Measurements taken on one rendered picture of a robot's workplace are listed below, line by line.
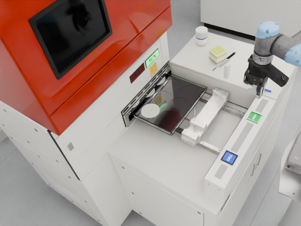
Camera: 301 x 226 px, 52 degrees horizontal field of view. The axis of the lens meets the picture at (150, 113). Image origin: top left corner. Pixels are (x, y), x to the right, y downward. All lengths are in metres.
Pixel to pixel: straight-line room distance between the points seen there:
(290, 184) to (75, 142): 0.97
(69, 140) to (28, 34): 0.54
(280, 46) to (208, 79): 0.65
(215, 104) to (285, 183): 0.51
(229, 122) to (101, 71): 0.76
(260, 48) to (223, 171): 0.52
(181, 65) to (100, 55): 0.67
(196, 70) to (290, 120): 1.30
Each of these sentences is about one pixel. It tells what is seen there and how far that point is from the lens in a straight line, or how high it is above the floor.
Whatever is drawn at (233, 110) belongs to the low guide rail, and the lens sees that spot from 1.68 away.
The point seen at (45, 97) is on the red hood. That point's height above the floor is 1.42.
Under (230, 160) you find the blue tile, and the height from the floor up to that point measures 0.96.
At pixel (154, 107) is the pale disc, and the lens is 1.64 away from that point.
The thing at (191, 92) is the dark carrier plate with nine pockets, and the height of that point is 0.90.
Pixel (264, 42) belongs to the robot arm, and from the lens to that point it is 1.18.
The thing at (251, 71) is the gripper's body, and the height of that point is 1.25.
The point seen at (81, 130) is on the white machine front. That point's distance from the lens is 1.39.
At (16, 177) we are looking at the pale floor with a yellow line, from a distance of 2.84.
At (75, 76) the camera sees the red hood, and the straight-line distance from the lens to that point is 1.16.
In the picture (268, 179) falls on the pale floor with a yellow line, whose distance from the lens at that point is 2.46.
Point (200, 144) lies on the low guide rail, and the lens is 1.55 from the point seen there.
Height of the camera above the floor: 2.12
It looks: 49 degrees down
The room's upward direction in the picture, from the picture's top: 11 degrees counter-clockwise
